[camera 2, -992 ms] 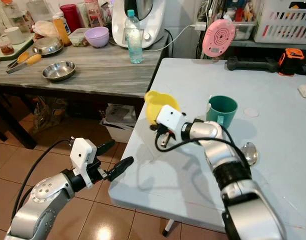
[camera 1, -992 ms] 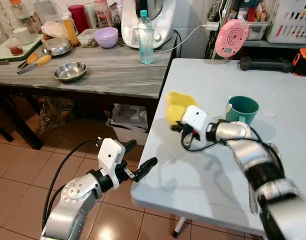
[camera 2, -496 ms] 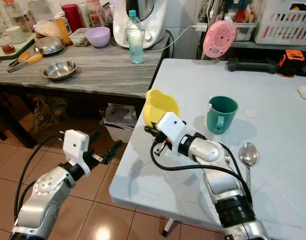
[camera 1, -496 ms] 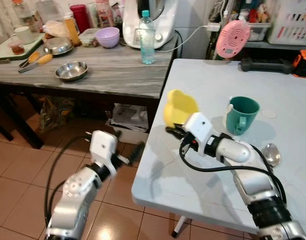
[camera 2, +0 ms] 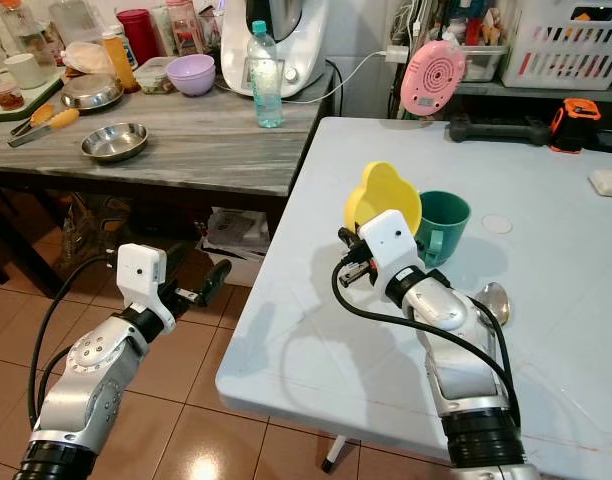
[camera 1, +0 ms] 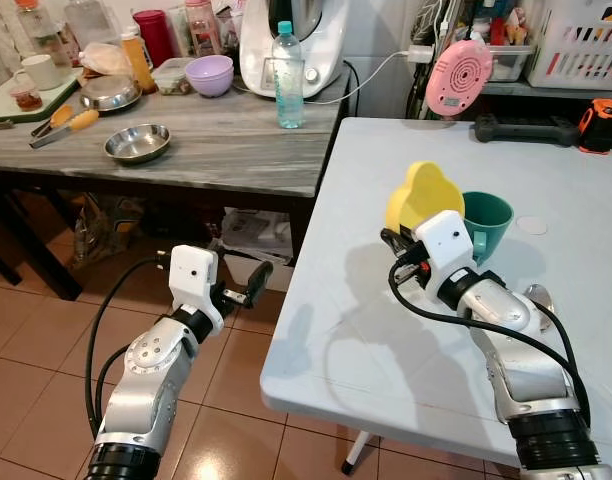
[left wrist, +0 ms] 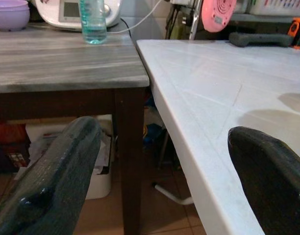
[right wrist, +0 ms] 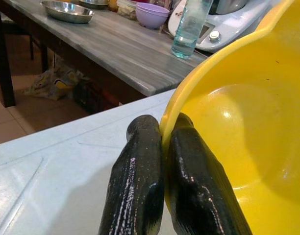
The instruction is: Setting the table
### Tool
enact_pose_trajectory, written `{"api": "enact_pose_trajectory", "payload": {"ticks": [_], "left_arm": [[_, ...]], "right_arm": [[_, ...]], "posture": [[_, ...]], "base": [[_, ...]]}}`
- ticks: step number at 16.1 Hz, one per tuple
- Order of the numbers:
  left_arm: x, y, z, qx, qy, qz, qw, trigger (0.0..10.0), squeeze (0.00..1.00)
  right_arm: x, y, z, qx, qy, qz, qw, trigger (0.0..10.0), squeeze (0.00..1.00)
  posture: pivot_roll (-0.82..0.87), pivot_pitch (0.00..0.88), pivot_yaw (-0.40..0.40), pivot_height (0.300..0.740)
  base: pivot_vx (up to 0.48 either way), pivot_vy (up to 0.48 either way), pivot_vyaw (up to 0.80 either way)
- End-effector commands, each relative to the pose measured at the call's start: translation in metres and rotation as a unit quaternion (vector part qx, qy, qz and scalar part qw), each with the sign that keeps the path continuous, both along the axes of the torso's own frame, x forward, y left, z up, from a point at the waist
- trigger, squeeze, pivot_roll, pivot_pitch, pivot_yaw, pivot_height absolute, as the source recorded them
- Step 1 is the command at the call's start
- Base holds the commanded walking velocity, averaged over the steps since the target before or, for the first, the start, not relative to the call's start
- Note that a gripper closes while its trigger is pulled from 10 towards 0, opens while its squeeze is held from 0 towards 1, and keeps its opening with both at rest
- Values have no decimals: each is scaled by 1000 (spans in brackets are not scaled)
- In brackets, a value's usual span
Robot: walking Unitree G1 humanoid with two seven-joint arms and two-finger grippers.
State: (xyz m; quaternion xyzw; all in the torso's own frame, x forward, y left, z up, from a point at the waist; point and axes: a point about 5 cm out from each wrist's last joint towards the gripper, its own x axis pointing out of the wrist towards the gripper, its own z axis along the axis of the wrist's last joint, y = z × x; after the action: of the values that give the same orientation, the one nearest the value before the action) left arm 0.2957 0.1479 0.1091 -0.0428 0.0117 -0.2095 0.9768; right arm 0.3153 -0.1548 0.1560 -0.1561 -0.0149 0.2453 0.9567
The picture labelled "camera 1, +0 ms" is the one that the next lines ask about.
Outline yellow plastic bowl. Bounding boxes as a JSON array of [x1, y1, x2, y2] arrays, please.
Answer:
[[385, 161, 468, 237]]

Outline white cardboard box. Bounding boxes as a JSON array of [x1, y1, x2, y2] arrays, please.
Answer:
[[220, 206, 296, 294]]

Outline green plastic cup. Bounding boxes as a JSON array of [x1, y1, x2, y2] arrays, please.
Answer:
[[461, 191, 515, 267]]

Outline metal spoon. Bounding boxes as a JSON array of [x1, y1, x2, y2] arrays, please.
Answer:
[[525, 284, 558, 323]]

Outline clear plastic bag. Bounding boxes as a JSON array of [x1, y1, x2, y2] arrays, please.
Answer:
[[70, 194, 148, 267]]

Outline black bar tool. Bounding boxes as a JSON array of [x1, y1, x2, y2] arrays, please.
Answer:
[[473, 112, 581, 149]]

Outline pink round device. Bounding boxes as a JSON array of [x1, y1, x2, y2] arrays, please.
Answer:
[[425, 38, 495, 120]]

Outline empty steel bowl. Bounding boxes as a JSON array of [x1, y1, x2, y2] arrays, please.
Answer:
[[103, 123, 173, 165]]

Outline clear plastic water bottle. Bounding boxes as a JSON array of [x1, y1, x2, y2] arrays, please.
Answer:
[[272, 20, 308, 130]]

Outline white charger plug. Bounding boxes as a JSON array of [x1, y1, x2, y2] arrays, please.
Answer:
[[405, 42, 438, 67]]

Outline white table leg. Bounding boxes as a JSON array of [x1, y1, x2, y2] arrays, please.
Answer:
[[340, 429, 373, 477]]

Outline white kitchen appliance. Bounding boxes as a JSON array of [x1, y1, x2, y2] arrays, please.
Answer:
[[238, 0, 350, 99]]

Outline purple bowl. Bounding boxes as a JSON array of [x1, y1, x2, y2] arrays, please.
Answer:
[[184, 54, 236, 99]]

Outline clear storage box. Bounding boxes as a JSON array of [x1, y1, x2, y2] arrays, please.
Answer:
[[485, 44, 536, 84]]

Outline clear plastic food container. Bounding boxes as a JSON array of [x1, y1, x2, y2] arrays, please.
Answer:
[[152, 57, 195, 97]]

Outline lidded steel bowl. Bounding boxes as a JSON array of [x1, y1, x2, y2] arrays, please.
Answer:
[[80, 74, 143, 114]]

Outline orange black tool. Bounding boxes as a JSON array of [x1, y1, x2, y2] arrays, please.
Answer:
[[577, 97, 612, 154]]

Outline orange sauce bottle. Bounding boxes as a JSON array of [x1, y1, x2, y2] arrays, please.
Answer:
[[120, 26, 158, 94]]

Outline pink lidded bottle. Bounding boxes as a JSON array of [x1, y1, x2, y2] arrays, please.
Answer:
[[182, 0, 223, 57]]

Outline plastic bag of bread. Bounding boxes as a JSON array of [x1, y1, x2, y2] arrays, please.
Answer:
[[78, 41, 136, 80]]

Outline red canister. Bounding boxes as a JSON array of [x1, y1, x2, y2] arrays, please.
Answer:
[[132, 9, 178, 70]]

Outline white plastic basket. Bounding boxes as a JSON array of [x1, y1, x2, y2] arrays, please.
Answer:
[[528, 0, 612, 90]]

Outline small glass jar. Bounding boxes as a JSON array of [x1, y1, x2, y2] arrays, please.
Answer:
[[10, 81, 46, 112]]

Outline white mug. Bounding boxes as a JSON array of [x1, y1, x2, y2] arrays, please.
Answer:
[[20, 52, 66, 92]]

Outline clear glass jar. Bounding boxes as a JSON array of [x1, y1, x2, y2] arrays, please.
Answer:
[[63, 0, 118, 47]]

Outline orange capped clear bottle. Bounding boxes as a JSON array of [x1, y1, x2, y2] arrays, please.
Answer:
[[13, 0, 68, 67]]

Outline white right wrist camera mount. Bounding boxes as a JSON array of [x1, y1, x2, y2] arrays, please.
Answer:
[[416, 210, 478, 291]]

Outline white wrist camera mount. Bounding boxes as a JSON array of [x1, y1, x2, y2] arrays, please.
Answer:
[[416, 210, 478, 291], [169, 245, 225, 333]]

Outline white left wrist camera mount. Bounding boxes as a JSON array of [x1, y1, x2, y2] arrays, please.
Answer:
[[169, 245, 225, 333]]

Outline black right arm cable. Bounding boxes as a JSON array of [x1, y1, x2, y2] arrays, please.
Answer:
[[389, 262, 593, 431]]

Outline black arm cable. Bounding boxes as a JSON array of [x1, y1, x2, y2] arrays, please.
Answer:
[[84, 257, 177, 441], [389, 262, 593, 431]]

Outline dark wooden table frame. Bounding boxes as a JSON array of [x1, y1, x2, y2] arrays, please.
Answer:
[[0, 164, 318, 302]]

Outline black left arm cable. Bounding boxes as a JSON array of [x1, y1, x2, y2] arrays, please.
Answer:
[[84, 257, 177, 441]]

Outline white power cable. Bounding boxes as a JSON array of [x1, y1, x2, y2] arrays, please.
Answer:
[[304, 50, 437, 107]]

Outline yellow handled metal tongs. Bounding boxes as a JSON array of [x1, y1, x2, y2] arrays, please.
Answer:
[[28, 104, 101, 150]]

